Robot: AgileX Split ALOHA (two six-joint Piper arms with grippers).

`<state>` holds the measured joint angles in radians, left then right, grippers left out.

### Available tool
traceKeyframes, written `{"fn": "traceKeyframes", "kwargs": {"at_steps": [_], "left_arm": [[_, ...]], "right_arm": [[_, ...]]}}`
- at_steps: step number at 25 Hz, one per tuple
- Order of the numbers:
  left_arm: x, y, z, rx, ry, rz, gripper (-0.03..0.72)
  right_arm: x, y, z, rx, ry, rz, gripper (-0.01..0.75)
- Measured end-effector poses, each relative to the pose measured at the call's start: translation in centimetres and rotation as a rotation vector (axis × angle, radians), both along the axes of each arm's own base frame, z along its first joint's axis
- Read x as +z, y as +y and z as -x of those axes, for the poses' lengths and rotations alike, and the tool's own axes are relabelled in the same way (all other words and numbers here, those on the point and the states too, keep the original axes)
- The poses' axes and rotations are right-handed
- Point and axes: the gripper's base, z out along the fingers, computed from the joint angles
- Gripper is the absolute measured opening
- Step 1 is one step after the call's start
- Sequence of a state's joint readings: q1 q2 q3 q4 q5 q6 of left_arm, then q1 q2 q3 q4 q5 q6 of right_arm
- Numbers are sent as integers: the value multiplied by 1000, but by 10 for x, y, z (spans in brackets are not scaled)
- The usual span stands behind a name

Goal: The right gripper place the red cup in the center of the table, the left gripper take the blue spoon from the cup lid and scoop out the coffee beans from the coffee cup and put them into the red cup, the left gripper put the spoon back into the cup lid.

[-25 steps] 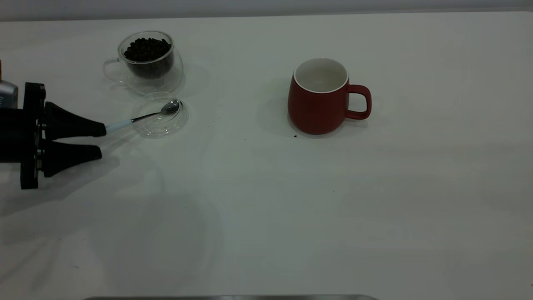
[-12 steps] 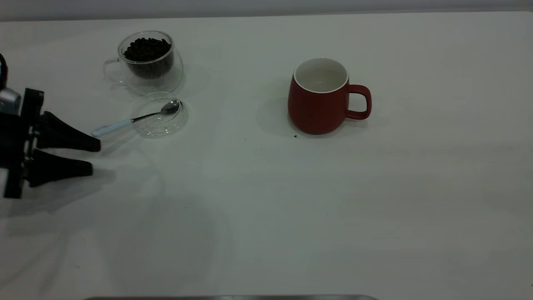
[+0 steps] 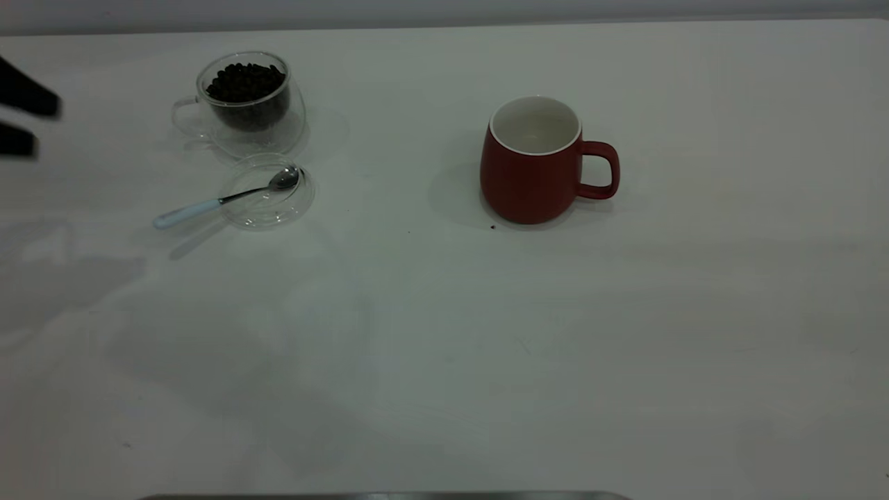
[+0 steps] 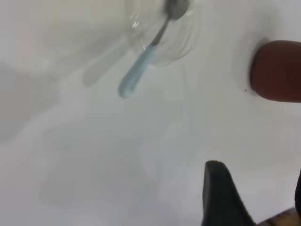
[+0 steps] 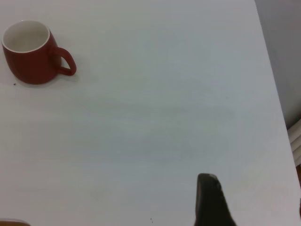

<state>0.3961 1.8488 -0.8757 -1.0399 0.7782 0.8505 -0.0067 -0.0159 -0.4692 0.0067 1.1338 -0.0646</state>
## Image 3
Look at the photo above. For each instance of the clear glass cup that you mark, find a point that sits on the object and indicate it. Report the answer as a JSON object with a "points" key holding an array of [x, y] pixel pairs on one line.
{"points": [[274, 139]]}

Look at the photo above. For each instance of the clear glass lid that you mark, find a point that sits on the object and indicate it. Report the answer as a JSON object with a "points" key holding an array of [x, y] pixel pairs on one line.
{"points": [[274, 208]]}

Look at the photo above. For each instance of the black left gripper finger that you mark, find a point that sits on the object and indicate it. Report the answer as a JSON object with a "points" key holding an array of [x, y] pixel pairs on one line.
{"points": [[15, 141], [24, 94]]}

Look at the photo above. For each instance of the red ceramic mug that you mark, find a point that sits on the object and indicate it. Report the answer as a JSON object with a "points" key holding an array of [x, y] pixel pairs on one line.
{"points": [[528, 184]]}

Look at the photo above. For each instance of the dark coffee beans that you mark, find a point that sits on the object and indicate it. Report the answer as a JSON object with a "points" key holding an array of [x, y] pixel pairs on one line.
{"points": [[246, 87]]}

